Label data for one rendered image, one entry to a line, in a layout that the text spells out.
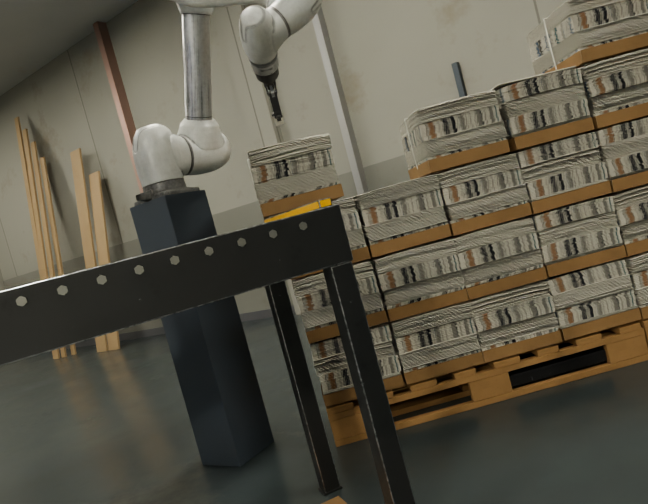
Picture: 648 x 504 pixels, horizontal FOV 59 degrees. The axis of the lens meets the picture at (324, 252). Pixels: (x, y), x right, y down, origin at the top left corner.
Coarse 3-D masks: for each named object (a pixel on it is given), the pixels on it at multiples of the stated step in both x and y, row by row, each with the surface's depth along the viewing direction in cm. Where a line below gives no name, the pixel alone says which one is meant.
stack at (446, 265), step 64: (384, 192) 197; (448, 192) 199; (512, 192) 199; (384, 256) 200; (448, 256) 198; (512, 256) 200; (576, 256) 201; (320, 320) 198; (448, 320) 200; (512, 320) 201; (576, 320) 202; (448, 384) 201
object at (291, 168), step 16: (288, 144) 194; (304, 144) 195; (320, 144) 195; (256, 160) 193; (272, 160) 194; (288, 160) 195; (304, 160) 196; (320, 160) 196; (256, 176) 194; (272, 176) 195; (288, 176) 195; (304, 176) 196; (320, 176) 196; (336, 176) 197; (256, 192) 195; (272, 192) 195; (288, 192) 196; (304, 192) 196
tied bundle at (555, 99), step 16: (528, 80) 197; (544, 80) 197; (560, 80) 198; (576, 80) 199; (496, 96) 204; (512, 96) 197; (528, 96) 198; (544, 96) 198; (560, 96) 199; (576, 96) 199; (512, 112) 198; (528, 112) 198; (544, 112) 198; (560, 112) 198; (576, 112) 199; (512, 128) 197; (528, 128) 198; (544, 128) 198; (544, 144) 202
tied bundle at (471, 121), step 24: (480, 96) 197; (408, 120) 214; (432, 120) 197; (456, 120) 198; (480, 120) 198; (408, 144) 223; (432, 144) 197; (456, 144) 198; (480, 144) 198; (408, 168) 233; (456, 168) 207
